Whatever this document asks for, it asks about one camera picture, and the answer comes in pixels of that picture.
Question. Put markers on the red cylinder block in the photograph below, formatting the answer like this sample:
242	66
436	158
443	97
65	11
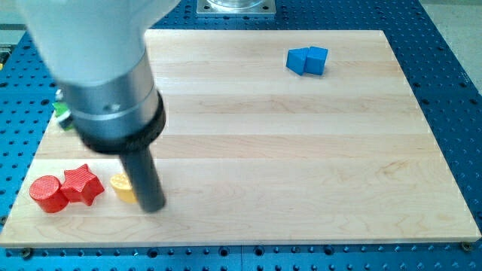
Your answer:
46	192

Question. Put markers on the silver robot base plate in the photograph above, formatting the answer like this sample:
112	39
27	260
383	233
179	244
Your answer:
236	7

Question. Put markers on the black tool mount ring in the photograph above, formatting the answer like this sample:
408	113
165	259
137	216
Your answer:
129	143

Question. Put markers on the green block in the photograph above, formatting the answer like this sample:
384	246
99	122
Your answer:
63	115

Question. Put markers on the red star block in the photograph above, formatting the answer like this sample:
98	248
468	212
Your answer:
81	185

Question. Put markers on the yellow heart block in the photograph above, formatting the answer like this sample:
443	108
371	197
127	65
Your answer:
122	187

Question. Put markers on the blue triangular block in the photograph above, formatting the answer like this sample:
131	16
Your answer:
296	60

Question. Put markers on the blue perforated metal table plate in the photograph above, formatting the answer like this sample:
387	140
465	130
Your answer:
446	93

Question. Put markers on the light wooden board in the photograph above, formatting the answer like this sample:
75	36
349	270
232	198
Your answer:
254	154

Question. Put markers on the blue cube block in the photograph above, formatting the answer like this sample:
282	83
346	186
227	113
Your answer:
315	61

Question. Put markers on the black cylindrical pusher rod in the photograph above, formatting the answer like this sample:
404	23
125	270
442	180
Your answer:
142	173

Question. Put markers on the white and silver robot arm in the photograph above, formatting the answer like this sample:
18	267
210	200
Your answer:
96	52

